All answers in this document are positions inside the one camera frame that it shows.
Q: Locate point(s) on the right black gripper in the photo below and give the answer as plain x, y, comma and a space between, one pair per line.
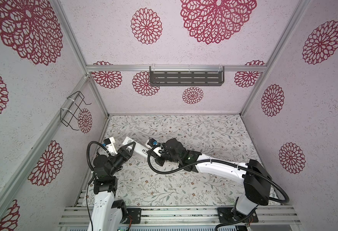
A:
159, 160

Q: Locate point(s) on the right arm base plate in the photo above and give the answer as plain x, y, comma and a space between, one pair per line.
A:
229, 215

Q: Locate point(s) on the black wire wall rack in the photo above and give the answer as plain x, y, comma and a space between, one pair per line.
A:
70, 113

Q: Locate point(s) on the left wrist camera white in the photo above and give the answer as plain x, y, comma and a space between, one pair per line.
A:
109, 144

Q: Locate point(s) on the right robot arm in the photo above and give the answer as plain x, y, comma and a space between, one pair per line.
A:
251, 175

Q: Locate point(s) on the dark grey wall shelf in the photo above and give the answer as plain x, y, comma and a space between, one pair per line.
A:
189, 78

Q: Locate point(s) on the aluminium front rail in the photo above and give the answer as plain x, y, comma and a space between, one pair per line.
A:
186, 216

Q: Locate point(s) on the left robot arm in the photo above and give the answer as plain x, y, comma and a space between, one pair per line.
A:
107, 212

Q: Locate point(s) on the white remote control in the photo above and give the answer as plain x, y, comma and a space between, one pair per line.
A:
143, 149

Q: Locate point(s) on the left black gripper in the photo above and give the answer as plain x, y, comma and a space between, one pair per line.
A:
124, 153

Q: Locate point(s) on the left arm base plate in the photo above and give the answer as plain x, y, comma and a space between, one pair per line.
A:
131, 216

